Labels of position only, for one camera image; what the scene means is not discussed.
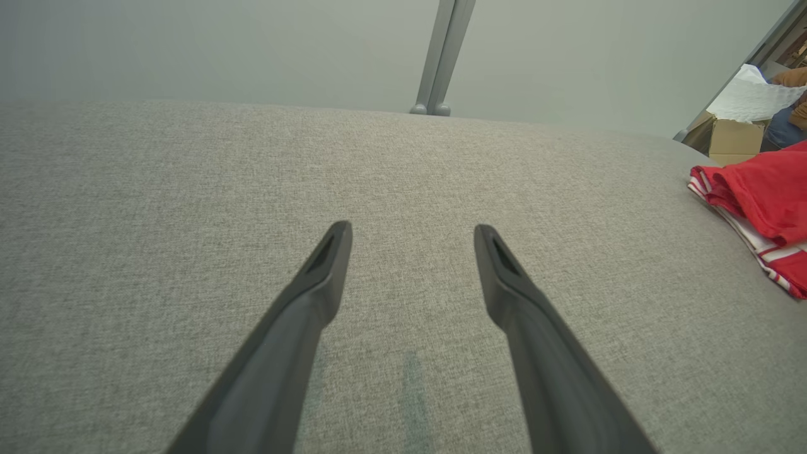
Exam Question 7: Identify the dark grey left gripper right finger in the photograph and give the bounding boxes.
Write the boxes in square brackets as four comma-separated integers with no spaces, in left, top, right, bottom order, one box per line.
[473,224,660,454]

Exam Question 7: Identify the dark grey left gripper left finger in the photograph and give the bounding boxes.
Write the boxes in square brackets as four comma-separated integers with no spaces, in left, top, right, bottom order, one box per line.
[165,220,354,454]

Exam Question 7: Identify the red shorts with white stripes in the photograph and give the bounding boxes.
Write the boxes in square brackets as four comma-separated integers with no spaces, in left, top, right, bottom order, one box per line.
[687,175,807,301]

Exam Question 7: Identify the brown cardboard box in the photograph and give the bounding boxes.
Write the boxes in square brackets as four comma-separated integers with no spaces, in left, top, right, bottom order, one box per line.
[684,112,767,167]

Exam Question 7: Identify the white quilted sheet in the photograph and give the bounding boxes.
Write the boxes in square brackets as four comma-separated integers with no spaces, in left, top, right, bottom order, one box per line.
[705,63,807,124]

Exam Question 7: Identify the person in orange top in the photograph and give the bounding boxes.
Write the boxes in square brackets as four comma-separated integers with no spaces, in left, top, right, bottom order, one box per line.
[761,66,807,152]

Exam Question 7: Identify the grey metal post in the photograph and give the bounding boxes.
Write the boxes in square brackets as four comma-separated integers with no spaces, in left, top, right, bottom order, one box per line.
[409,0,477,117]

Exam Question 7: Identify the grey partition edge frame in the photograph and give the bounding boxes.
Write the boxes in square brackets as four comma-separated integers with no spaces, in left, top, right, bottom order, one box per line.
[673,0,807,143]

